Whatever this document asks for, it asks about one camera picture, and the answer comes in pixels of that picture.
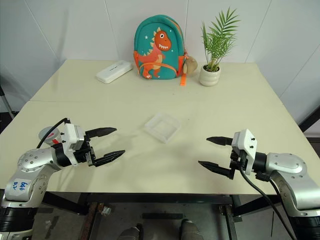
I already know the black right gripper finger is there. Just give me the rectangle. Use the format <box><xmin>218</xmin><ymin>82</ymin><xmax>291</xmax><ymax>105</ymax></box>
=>
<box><xmin>205</xmin><ymin>136</ymin><xmax>235</xmax><ymax>147</ymax></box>
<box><xmin>197</xmin><ymin>160</ymin><xmax>235</xmax><ymax>180</ymax></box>

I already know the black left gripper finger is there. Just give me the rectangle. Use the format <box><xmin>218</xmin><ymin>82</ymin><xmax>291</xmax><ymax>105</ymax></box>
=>
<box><xmin>93</xmin><ymin>149</ymin><xmax>126</xmax><ymax>168</ymax></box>
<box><xmin>84</xmin><ymin>127</ymin><xmax>118</xmax><ymax>140</ymax></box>

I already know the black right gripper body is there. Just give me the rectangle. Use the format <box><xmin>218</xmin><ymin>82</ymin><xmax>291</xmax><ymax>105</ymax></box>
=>
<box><xmin>228</xmin><ymin>147</ymin><xmax>248</xmax><ymax>180</ymax></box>

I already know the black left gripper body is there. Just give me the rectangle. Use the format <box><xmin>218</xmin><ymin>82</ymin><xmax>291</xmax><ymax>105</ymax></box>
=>
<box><xmin>72</xmin><ymin>135</ymin><xmax>98</xmax><ymax>168</ymax></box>

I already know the clear square plastic container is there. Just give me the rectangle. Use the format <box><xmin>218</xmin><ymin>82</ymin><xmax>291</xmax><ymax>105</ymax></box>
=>
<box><xmin>144</xmin><ymin>112</ymin><xmax>182</xmax><ymax>144</ymax></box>

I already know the white oblong case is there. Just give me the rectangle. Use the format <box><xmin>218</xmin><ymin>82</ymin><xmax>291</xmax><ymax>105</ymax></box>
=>
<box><xmin>95</xmin><ymin>59</ymin><xmax>134</xmax><ymax>85</ymax></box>

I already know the dark rounded robot foot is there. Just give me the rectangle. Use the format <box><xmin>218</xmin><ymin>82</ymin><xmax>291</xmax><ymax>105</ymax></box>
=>
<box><xmin>117</xmin><ymin>223</ymin><xmax>145</xmax><ymax>240</ymax></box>
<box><xmin>180</xmin><ymin>218</ymin><xmax>204</xmax><ymax>240</ymax></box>

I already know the green plant in white pot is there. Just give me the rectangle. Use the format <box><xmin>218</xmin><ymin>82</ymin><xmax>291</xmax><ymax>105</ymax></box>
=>
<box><xmin>199</xmin><ymin>6</ymin><xmax>242</xmax><ymax>87</ymax></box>

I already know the beige plush charm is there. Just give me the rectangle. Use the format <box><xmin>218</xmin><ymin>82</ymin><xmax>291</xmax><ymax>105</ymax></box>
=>
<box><xmin>182</xmin><ymin>55</ymin><xmax>199</xmax><ymax>76</ymax></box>

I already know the black stand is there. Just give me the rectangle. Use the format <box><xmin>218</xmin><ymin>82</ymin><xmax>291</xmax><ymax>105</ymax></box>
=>
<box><xmin>298</xmin><ymin>103</ymin><xmax>320</xmax><ymax>143</ymax></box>

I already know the black tripod leg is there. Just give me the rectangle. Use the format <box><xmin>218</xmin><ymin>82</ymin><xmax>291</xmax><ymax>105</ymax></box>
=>
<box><xmin>0</xmin><ymin>83</ymin><xmax>16</xmax><ymax>120</ymax></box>

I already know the teal dinosaur backpack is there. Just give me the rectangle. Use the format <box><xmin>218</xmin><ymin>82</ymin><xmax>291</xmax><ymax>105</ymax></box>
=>
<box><xmin>132</xmin><ymin>16</ymin><xmax>190</xmax><ymax>88</ymax></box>

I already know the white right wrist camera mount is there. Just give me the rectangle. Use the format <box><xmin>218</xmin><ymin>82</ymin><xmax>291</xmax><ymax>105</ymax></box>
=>
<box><xmin>231</xmin><ymin>128</ymin><xmax>259</xmax><ymax>176</ymax></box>

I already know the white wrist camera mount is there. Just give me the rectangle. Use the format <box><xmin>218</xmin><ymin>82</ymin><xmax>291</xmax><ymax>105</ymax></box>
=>
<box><xmin>231</xmin><ymin>128</ymin><xmax>259</xmax><ymax>176</ymax></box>
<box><xmin>60</xmin><ymin>122</ymin><xmax>87</xmax><ymax>166</ymax></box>

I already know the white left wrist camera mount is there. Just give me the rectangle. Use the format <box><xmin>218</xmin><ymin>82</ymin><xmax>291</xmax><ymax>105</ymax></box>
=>
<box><xmin>60</xmin><ymin>122</ymin><xmax>87</xmax><ymax>166</ymax></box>

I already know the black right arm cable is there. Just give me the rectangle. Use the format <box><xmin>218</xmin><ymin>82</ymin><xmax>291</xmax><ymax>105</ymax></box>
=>
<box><xmin>237</xmin><ymin>166</ymin><xmax>299</xmax><ymax>240</ymax></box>

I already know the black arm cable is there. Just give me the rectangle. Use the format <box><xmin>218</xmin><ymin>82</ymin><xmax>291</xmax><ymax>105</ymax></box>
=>
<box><xmin>36</xmin><ymin>116</ymin><xmax>70</xmax><ymax>150</ymax></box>
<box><xmin>237</xmin><ymin>166</ymin><xmax>299</xmax><ymax>240</ymax></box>

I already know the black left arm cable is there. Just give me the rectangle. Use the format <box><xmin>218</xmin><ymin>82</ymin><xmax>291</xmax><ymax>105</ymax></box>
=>
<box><xmin>36</xmin><ymin>116</ymin><xmax>70</xmax><ymax>150</ymax></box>

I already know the black metal table frame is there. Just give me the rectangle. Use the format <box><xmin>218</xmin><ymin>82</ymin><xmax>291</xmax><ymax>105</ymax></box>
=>
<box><xmin>41</xmin><ymin>191</ymin><xmax>245</xmax><ymax>240</ymax></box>

